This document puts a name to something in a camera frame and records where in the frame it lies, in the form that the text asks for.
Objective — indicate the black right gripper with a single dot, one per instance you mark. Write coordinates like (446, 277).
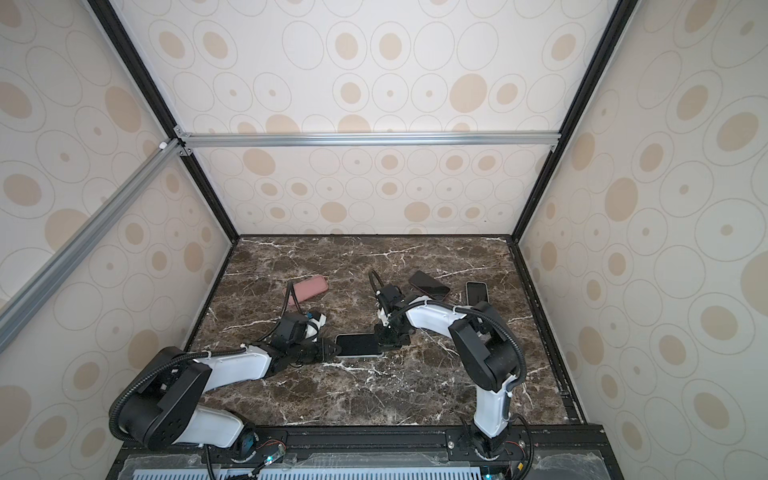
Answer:
(382, 346)

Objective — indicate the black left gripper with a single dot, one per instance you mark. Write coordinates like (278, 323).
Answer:
(324, 350)

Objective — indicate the light blue phone case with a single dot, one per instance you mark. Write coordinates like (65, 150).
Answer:
(360, 356)
(468, 294)

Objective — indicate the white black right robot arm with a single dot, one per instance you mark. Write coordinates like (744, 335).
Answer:
(490, 353)

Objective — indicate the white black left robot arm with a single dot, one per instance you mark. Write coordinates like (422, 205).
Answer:
(161, 406)

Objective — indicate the black phone purple edge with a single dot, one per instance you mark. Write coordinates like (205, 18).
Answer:
(429, 286)

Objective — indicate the pink phone case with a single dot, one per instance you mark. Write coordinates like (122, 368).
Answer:
(307, 289)

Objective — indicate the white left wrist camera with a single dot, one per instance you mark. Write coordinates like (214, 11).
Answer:
(315, 321)

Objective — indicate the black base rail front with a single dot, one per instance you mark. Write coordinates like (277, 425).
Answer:
(384, 452)

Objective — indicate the aluminium rail back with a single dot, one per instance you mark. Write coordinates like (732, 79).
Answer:
(375, 139)

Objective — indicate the aluminium rail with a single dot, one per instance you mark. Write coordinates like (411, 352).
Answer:
(375, 139)
(37, 291)

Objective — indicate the aluminium rail left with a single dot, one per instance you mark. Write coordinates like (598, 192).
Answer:
(37, 291)

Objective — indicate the black corner frame post left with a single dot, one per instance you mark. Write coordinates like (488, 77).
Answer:
(107, 17)

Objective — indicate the black corner frame post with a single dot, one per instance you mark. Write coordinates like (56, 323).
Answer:
(107, 17)
(606, 46)

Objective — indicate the black corner frame post right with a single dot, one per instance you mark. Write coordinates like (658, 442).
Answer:
(606, 46)

